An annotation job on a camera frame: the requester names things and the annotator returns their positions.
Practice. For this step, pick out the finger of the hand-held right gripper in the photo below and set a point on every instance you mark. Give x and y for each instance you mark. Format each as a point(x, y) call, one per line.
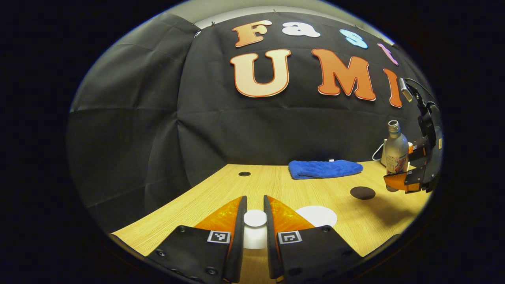
point(398, 181)
point(418, 152)

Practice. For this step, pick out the white teacup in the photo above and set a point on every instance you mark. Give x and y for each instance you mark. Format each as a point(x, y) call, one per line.
point(255, 238)

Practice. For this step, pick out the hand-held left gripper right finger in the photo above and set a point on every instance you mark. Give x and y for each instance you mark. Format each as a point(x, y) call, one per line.
point(271, 244)

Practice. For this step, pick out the white round mat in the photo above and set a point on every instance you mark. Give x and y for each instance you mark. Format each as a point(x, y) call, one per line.
point(319, 216)

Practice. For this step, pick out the white teacup lid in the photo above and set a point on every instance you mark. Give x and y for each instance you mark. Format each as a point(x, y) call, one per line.
point(255, 218)

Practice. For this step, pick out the blue towel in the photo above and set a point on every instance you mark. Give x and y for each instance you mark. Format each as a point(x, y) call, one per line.
point(323, 169)

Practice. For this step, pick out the dark round coaster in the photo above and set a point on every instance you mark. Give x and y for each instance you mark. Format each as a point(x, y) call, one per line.
point(362, 193)

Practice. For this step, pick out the black backdrop cloth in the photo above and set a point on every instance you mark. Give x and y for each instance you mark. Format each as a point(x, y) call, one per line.
point(276, 130)

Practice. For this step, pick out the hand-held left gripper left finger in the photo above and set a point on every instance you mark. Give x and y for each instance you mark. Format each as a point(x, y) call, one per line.
point(236, 244)

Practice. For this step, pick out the silver water bottle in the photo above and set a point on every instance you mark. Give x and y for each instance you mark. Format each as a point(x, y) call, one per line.
point(396, 152)

